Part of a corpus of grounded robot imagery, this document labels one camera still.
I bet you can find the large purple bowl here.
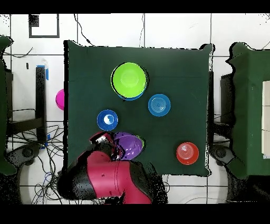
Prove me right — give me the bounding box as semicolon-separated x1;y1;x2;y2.
112;132;144;161

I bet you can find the large light blue bowl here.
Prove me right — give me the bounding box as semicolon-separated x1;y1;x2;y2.
118;91;144;101

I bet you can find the large green bowl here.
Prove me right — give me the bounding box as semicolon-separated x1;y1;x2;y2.
110;62;148;99

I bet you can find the white box stack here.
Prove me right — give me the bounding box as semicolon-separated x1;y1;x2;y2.
262;80;270;160

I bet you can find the small dark blue bowl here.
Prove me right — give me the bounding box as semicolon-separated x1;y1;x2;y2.
97;109;119;132

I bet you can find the magenta bowl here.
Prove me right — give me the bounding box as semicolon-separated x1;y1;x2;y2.
55;88;65;111

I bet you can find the small light blue bowl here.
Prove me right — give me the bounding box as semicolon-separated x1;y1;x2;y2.
148;94;171;117

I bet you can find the black metal stand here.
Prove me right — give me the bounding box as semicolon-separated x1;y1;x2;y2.
6;66;47;146

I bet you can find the orange bowl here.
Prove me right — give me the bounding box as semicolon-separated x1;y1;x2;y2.
176;142;199;165

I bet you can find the dark green table cloth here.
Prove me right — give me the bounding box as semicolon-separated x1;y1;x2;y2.
63;40;214;177

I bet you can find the neighbouring green table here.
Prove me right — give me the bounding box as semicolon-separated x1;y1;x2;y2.
225;42;270;179
0;35;17;176

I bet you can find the floor cable tangle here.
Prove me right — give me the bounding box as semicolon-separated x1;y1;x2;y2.
31;124;70;204

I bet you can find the black pedestal leg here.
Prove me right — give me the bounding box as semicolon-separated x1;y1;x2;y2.
6;143;41;167
210;143;235;167

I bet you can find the black cable with plug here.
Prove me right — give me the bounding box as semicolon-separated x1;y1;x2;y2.
73;14;94;46

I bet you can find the black square frame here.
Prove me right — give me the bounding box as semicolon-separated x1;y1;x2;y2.
28;14;60;39

